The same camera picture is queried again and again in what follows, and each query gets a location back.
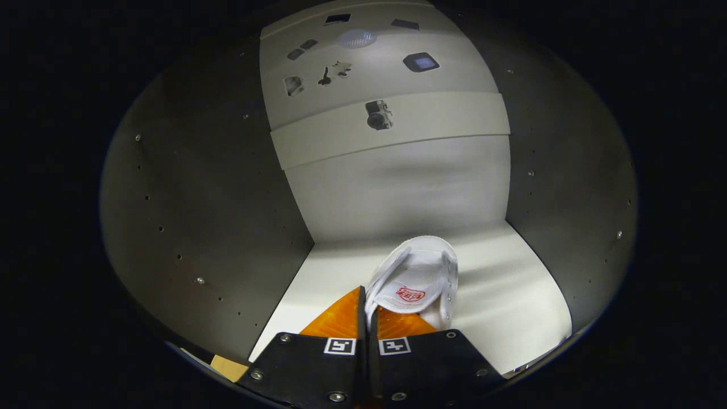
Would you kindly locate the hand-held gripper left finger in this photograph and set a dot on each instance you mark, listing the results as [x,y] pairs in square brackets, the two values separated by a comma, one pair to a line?
[361,369]

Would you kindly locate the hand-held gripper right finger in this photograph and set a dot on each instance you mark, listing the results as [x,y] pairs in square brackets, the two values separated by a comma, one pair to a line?
[431,363]

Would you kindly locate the white canvas shoe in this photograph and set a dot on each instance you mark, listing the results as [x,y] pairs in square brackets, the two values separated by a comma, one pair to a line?
[420,272]

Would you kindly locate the dark grey shoe cabinet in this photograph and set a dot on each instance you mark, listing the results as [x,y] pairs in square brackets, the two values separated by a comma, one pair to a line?
[216,199]

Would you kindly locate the light grey cabinet shelf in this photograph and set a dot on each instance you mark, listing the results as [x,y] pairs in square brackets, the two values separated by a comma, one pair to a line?
[511,295]

